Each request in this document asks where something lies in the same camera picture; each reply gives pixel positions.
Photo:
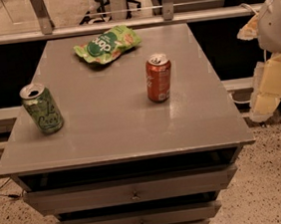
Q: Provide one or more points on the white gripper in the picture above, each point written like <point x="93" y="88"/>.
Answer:
<point x="276" y="27"/>

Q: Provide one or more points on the green soda can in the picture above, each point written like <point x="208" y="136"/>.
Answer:
<point x="40" y="105"/>

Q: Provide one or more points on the orange soda can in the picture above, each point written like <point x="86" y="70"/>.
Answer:
<point x="157" y="74"/>

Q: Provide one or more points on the green snack bag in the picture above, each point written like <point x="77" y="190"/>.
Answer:
<point x="108" y="46"/>

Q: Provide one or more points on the black office chair base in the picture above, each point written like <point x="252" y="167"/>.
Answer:
<point x="106" y="10"/>

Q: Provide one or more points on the grey drawer cabinet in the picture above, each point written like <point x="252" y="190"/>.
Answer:
<point x="121" y="158"/>

